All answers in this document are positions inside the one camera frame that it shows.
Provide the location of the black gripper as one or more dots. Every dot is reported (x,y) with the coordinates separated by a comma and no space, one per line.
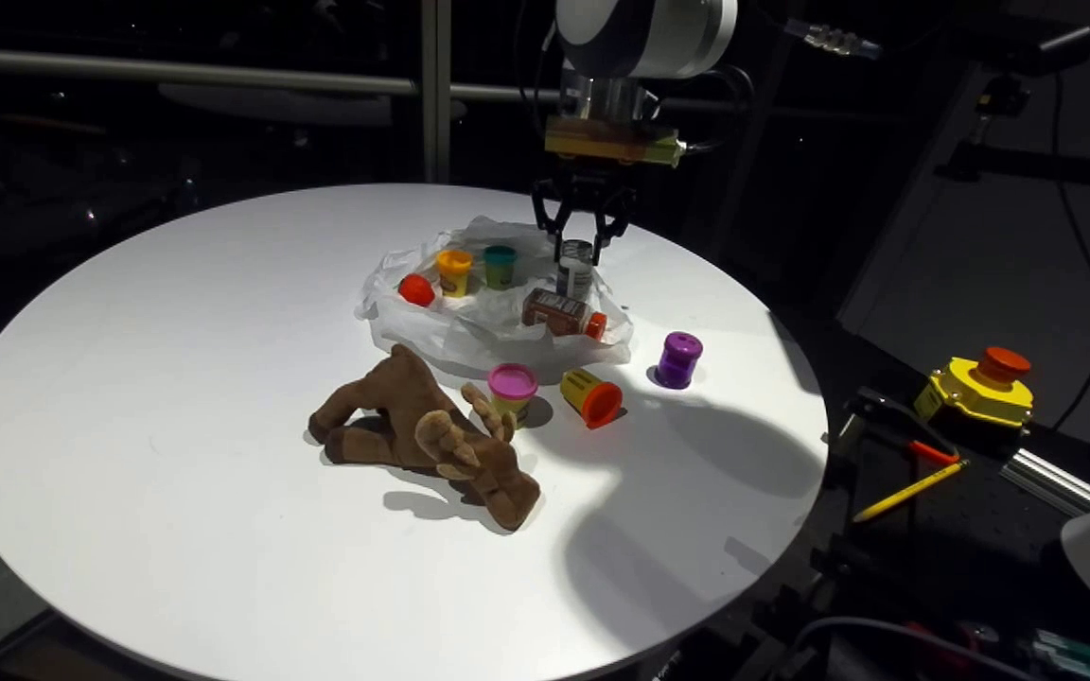
(583,186)

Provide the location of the purple two-hole cup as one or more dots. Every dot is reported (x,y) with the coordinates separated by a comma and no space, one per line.
(678,357)

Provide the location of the yellow tub magenta lid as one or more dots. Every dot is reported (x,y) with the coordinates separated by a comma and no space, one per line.
(516,384)

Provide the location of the yellow tub orange lid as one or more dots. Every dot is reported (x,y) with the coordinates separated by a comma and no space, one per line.
(597,397)

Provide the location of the brown plush moose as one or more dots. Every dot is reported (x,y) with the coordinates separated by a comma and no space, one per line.
(407,420)

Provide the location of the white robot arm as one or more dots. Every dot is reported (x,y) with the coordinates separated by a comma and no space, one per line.
(644,42)

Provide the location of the spice jar red lid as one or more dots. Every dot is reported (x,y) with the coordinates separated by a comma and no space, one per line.
(554,312)

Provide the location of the yellow tub teal lid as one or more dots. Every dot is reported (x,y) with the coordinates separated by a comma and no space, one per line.
(496,262)

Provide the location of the clear plastic bag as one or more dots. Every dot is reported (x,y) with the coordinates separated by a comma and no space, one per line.
(443,325)

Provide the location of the yellow tub red lid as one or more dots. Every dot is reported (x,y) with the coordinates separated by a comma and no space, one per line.
(418,287)

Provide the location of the yellow pencil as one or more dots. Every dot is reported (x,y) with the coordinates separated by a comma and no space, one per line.
(910,493)

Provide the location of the grey horizontal railing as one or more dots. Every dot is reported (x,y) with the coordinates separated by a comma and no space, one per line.
(191,73)

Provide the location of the yellow emergency stop button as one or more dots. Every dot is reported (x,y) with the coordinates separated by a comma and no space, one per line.
(981,386)

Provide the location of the silver metal rod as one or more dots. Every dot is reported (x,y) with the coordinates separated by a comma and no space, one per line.
(1056,478)

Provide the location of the tan wrist camera mount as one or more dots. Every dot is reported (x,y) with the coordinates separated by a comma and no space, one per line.
(607,142)

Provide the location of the grey metal post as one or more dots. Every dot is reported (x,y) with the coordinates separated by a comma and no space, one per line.
(438,88)

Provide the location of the black camera on stand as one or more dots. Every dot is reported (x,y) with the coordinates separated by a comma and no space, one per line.
(1022,58)

